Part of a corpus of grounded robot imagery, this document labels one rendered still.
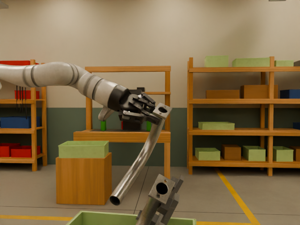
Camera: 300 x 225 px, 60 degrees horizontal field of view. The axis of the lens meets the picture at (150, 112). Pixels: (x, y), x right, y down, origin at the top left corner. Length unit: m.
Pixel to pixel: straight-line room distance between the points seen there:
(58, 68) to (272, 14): 5.62
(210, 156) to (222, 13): 2.92
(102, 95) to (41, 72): 0.20
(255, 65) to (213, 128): 1.39
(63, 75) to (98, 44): 5.07
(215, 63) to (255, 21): 1.40
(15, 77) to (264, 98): 4.77
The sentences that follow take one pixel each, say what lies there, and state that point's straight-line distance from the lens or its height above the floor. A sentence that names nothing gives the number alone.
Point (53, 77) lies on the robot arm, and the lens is 0.80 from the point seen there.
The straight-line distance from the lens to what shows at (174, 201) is 0.61.
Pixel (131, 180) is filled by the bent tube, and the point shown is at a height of 1.16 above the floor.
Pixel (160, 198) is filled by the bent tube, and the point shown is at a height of 1.15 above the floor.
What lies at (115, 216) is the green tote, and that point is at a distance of 0.99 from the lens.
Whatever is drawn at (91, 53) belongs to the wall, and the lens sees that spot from 5.84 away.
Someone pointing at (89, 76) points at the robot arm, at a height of 1.43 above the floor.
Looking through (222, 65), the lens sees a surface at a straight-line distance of 5.09.
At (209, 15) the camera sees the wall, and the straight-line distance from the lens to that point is 5.85.
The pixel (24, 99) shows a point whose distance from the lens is 5.67.
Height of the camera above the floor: 1.35
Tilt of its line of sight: 2 degrees down
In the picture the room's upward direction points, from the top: straight up
